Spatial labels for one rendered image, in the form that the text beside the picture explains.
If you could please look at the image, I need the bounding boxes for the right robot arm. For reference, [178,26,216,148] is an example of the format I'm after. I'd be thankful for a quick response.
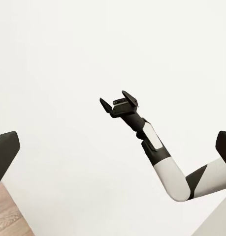
[99,90,226,203]

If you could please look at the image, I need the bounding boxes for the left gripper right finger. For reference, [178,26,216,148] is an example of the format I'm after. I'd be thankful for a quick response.
[215,131,226,163]

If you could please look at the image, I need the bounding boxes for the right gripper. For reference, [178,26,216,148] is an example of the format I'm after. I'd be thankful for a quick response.
[99,90,140,127]

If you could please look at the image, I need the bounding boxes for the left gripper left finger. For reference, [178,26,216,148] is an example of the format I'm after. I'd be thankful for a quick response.
[0,131,20,181]

